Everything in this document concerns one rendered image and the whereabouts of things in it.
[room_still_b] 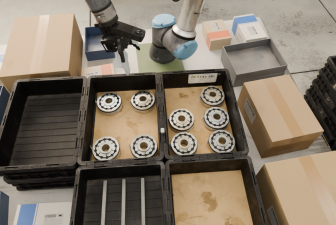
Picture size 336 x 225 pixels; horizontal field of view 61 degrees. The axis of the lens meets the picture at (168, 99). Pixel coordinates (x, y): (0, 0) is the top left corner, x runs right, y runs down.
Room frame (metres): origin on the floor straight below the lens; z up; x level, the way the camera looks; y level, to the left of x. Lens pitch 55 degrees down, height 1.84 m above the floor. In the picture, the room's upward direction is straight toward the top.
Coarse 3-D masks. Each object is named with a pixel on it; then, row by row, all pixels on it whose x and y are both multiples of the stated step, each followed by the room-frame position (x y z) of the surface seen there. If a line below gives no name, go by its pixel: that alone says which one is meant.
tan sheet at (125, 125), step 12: (120, 96) 0.73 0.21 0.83; (96, 108) 0.66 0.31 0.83; (132, 108) 0.66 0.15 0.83; (156, 108) 0.66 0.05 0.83; (96, 120) 0.60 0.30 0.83; (108, 120) 0.60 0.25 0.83; (120, 120) 0.60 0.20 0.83; (132, 120) 0.60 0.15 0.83; (144, 120) 0.60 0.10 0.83; (156, 120) 0.60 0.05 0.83; (96, 132) 0.55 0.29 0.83; (108, 132) 0.55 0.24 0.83; (120, 132) 0.55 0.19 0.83; (132, 132) 0.55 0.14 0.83; (144, 132) 0.55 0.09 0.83; (156, 132) 0.55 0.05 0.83; (120, 144) 0.49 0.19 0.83; (120, 156) 0.44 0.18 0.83; (132, 156) 0.44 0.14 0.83
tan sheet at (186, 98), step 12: (168, 96) 0.73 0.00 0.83; (180, 96) 0.73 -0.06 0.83; (192, 96) 0.73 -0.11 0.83; (168, 108) 0.66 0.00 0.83; (192, 108) 0.66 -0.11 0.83; (204, 108) 0.66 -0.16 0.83; (168, 120) 0.60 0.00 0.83; (180, 120) 0.60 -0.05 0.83; (168, 132) 0.55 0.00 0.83; (192, 132) 0.55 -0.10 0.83; (204, 132) 0.55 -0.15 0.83; (204, 144) 0.49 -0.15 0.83
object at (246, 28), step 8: (240, 16) 1.32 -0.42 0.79; (248, 16) 1.32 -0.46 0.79; (232, 24) 1.31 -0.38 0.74; (240, 24) 1.25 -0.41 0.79; (248, 24) 1.25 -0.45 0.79; (256, 24) 1.25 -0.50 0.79; (240, 32) 1.20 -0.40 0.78; (248, 32) 1.19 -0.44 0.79; (256, 32) 1.19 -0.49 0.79; (264, 32) 1.19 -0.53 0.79; (240, 40) 1.18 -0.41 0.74; (248, 40) 1.13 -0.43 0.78
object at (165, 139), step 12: (168, 72) 0.78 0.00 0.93; (180, 72) 0.78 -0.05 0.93; (192, 72) 0.78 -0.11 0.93; (204, 72) 0.79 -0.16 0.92; (228, 72) 0.78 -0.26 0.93; (228, 84) 0.72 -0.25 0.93; (240, 120) 0.54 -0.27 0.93; (240, 132) 0.49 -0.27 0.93; (168, 156) 0.40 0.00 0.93; (180, 156) 0.40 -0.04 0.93; (192, 156) 0.40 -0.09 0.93; (204, 156) 0.40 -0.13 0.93; (216, 156) 0.40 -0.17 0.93
